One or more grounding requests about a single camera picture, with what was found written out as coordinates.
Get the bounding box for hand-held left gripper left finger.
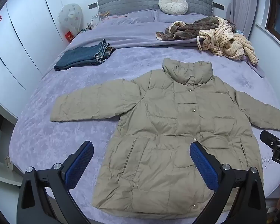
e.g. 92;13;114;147
17;141;94;224

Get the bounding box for grey quilted headboard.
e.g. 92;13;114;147
97;0;213;17

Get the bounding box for grey curtain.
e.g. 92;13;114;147
232;0;262;36

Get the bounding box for purple plush bed blanket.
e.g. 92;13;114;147
9;14;280;224

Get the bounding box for cream striped garment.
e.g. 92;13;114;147
164;17;259;65

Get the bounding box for brown plush robe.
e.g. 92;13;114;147
156;16;236;42

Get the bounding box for white side cabinet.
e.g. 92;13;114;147
0;103;22;180

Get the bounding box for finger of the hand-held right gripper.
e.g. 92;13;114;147
260;130;280;149

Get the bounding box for khaki puffer jacket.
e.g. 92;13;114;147
50;58;280;220

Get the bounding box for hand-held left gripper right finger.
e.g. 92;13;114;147
190;141;267;224

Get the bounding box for fan with floral cover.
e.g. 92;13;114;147
58;3;83;34

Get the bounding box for orange cable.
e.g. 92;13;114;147
100;13;129;20

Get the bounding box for folded blue jeans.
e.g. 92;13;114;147
54;39;116;71

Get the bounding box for round cream cushion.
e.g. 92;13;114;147
158;0;189;15

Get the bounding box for white wardrobe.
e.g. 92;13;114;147
0;0;69;119

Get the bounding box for lilac pillow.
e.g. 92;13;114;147
100;9;155;26
154;10;213;24

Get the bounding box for nightstand clutter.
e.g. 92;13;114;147
85;15;100;31

